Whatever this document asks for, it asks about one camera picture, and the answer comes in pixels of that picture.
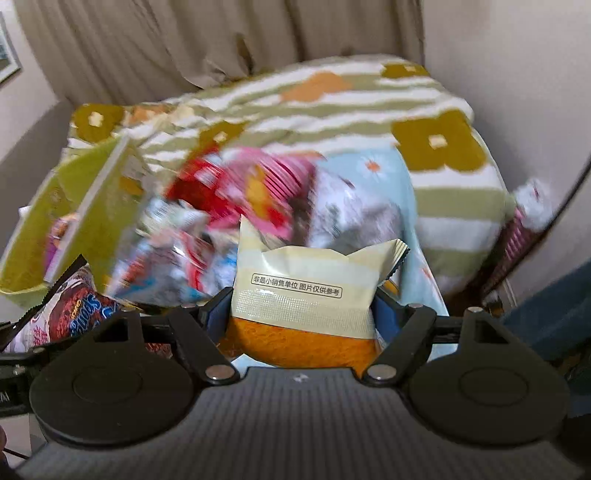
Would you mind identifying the green striped floral blanket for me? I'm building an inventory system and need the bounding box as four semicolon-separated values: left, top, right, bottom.
65;55;518;296

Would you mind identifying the grey headboard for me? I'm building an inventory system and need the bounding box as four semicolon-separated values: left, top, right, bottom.
0;99;75;217

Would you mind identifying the cream and orange snack packet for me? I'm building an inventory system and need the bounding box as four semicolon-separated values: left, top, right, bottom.
229;215;411;367

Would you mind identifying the pink patterned bag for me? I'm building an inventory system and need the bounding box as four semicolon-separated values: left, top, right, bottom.
480;178;555;296

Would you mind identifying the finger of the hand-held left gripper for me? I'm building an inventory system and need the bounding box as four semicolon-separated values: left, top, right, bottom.
0;344;49;370

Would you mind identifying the brown chocolate snack packet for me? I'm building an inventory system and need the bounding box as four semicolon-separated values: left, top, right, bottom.
0;254;176;365

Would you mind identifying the pink striped marshmallow packet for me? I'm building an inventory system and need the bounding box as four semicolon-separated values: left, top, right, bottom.
226;148;328;241

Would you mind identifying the beige curtain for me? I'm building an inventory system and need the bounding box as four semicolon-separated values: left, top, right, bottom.
16;0;428;107

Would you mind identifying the framed wall picture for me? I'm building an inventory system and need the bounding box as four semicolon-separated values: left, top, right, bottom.
0;11;23;84

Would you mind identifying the light blue daisy cloth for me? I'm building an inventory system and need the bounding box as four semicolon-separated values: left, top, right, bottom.
314;150;451;319

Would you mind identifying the dark blue cloth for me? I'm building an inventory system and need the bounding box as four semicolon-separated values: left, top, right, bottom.
501;261;591;384

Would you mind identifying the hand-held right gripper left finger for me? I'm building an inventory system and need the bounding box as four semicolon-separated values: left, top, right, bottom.
92;286;241;387

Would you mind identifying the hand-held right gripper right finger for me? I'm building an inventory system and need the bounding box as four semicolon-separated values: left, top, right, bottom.
360;286;509;388

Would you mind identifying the yellow-green cardboard box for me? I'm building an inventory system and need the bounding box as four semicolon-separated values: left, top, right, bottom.
0;136;153;308

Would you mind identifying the pile of assorted snack packets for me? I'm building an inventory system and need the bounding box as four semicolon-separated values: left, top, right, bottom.
111;148;416;308

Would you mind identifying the red snack packet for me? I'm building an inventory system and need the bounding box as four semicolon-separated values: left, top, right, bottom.
166;154;245;227

